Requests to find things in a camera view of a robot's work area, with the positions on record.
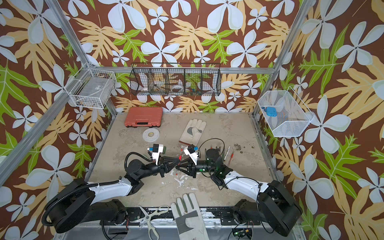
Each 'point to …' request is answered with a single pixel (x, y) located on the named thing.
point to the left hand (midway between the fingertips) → (178, 159)
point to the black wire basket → (176, 79)
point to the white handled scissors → (162, 209)
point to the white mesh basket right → (287, 115)
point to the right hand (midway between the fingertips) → (177, 167)
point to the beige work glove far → (192, 132)
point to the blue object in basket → (271, 111)
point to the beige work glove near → (190, 223)
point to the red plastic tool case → (150, 116)
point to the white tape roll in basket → (177, 88)
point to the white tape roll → (151, 135)
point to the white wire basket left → (93, 88)
